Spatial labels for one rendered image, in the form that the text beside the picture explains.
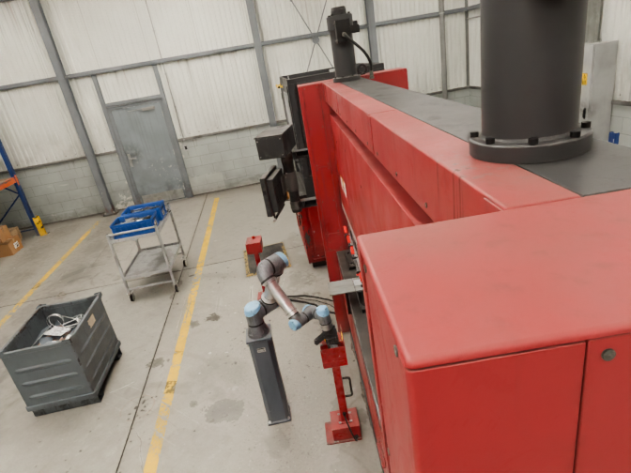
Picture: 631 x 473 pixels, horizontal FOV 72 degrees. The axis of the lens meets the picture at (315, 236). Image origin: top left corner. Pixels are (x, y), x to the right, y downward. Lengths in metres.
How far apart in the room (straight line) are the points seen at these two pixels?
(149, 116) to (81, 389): 6.66
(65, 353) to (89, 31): 7.18
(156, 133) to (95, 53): 1.82
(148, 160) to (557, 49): 9.62
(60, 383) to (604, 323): 4.27
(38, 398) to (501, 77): 4.33
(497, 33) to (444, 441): 0.60
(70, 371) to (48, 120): 7.06
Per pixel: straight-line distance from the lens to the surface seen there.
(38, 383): 4.48
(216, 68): 9.71
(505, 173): 0.74
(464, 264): 0.46
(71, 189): 10.77
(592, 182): 0.69
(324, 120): 3.54
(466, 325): 0.37
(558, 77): 0.79
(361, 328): 2.83
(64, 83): 10.15
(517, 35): 0.78
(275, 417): 3.55
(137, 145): 10.10
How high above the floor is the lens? 2.52
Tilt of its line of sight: 23 degrees down
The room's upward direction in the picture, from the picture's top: 10 degrees counter-clockwise
